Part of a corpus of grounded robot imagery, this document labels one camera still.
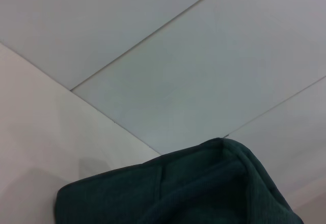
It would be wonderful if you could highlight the dark teal insulated lunch bag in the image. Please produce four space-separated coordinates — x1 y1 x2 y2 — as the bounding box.
55 137 305 224

